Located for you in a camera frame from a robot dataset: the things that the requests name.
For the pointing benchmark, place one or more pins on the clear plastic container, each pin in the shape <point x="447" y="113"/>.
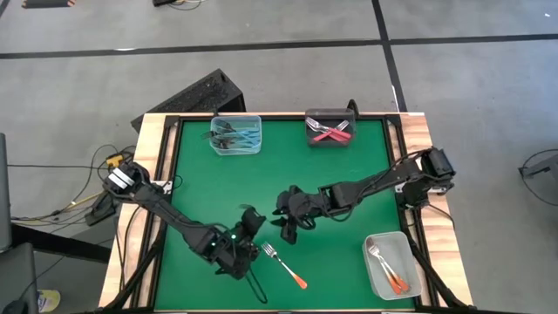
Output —
<point x="235" y="152"/>

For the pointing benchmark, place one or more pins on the frosted white plastic container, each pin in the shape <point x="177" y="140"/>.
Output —
<point x="405" y="253"/>

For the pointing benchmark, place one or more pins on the black perforated crate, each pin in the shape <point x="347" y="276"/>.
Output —
<point x="205" y="93"/>

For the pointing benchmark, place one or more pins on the black stand base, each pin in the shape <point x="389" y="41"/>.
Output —
<point x="102" y="211"/>

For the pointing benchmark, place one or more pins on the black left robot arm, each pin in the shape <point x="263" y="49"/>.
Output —
<point x="174" y="216"/>

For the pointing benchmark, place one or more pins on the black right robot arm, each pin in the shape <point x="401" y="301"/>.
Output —
<point x="379" y="185"/>

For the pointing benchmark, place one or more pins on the yellow and blue object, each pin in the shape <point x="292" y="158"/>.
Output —
<point x="50" y="301"/>

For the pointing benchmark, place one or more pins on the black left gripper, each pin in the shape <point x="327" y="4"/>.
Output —
<point x="253" y="226"/>

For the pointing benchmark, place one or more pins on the grey panel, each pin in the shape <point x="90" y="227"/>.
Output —
<point x="4" y="192"/>

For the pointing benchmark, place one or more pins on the black clamp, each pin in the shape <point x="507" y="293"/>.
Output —
<point x="354" y="103"/>

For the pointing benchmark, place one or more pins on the black beam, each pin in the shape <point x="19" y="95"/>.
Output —
<point x="61" y="244"/>

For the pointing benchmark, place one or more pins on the dark smoked plastic container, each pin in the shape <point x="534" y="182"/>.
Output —
<point x="329" y="112"/>

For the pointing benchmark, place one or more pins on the green table mat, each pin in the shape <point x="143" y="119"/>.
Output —
<point x="270" y="170"/>

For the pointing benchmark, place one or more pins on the grey stand leg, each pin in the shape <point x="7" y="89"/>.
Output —
<point x="540" y="168"/>

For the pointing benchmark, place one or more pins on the black bar with orange tip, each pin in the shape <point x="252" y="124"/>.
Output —
<point x="43" y="3"/>

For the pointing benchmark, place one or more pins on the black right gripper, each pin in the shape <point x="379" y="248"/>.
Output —
<point x="305" y="207"/>

